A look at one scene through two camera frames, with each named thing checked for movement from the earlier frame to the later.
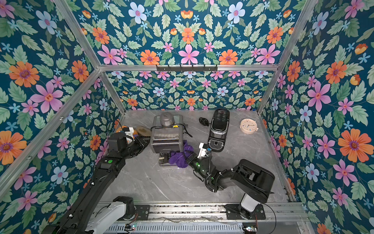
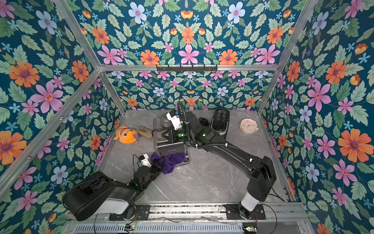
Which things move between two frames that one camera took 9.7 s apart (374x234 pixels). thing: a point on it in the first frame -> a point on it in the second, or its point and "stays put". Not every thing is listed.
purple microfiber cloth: (179, 158) -> (167, 162)
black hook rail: (186, 68) stays put
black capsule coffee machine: (219, 129) stays put
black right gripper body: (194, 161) -> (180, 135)
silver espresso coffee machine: (168, 132) stays put
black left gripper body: (136, 147) -> (154, 170)
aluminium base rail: (282, 218) stays put
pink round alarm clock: (248, 126) stays put
